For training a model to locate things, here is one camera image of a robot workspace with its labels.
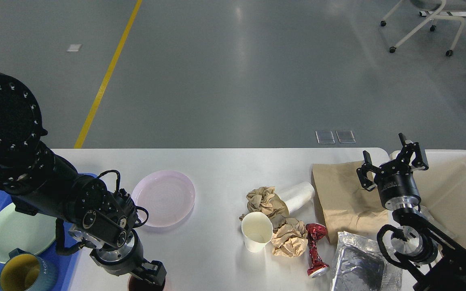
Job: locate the teal mug yellow inside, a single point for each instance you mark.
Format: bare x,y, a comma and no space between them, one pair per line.
25,271

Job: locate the light crumpled brown paper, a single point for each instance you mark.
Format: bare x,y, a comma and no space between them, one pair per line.
289,238

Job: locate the dark crumpled brown paper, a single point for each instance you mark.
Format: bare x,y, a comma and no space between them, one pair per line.
266,201

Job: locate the beige plastic bin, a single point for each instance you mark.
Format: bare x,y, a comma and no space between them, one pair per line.
442,189

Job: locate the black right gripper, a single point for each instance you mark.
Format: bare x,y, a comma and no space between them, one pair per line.
394,179

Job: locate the crushed red can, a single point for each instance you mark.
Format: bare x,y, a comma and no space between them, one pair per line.
315,232

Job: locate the brown paper bag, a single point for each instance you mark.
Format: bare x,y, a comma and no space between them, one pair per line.
345,204

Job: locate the light green plate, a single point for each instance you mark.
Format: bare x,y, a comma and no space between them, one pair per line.
32,234

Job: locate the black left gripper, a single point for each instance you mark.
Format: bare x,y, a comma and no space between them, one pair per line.
130,259

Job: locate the silver foil bag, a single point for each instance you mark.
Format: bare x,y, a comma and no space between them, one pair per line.
358,265

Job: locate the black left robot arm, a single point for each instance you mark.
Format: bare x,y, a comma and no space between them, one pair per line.
87,213

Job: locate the pink plate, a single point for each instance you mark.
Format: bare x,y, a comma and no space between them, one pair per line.
167,195

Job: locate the white rolling chair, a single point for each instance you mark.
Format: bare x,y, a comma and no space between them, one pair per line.
437,10

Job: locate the upright white paper cup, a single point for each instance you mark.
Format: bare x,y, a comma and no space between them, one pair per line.
257,230

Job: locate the lying white paper cup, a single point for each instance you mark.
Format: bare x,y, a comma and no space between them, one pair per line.
295,197

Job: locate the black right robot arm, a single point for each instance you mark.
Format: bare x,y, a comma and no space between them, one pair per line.
436,261

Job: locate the pink mug dark inside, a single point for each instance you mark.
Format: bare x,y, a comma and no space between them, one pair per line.
135,284

